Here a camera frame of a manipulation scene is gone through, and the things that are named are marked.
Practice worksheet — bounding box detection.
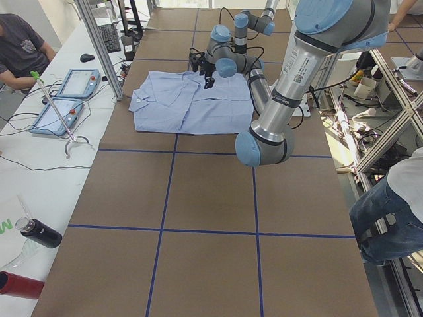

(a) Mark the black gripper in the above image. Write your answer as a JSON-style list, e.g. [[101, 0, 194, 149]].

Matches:
[[189, 48, 215, 89]]

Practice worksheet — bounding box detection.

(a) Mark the light blue striped shirt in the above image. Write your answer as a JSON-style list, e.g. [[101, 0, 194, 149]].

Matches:
[[128, 71, 254, 135]]

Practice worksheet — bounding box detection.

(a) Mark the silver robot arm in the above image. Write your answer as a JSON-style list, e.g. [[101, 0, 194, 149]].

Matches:
[[189, 1, 278, 115], [235, 1, 391, 167]]

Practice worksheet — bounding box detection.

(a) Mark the black keyboard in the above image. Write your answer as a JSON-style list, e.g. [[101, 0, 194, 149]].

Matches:
[[98, 24, 121, 53]]

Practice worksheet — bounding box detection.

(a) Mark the black computer mouse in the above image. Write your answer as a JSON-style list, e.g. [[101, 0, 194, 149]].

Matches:
[[79, 53, 95, 63]]

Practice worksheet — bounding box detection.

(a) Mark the upper blue teach pendant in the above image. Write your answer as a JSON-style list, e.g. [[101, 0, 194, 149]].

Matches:
[[56, 69, 101, 99]]

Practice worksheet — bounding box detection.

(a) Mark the blue teach pendant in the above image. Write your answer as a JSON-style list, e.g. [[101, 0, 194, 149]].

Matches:
[[56, 69, 101, 99], [29, 98, 83, 136]]

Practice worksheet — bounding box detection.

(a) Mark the lower blue teach pendant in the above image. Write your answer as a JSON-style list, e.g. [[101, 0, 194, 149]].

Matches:
[[29, 98, 83, 136]]

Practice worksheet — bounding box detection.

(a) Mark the metal grabber stick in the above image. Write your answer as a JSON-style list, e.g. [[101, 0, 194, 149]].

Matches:
[[30, 71, 92, 159]]

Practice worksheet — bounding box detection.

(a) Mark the person in grey shirt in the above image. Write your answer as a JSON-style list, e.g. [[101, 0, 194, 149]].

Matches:
[[1, 13, 56, 91]]

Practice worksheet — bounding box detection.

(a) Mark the person in white shirt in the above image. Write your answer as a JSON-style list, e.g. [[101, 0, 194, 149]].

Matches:
[[349, 148, 422, 265]]

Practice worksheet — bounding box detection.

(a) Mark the black water bottle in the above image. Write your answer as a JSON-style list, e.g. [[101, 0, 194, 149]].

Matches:
[[15, 217, 63, 248]]

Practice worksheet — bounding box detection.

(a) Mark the red water bottle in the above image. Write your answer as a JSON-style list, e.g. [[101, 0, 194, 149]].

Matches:
[[1, 271, 44, 299]]

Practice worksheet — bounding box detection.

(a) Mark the grey aluminium frame post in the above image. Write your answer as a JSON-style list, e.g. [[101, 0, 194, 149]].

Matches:
[[75, 0, 123, 101]]

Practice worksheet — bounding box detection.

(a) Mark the aluminium extrusion cross frame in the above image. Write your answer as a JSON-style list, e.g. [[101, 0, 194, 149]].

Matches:
[[356, 50, 422, 174]]

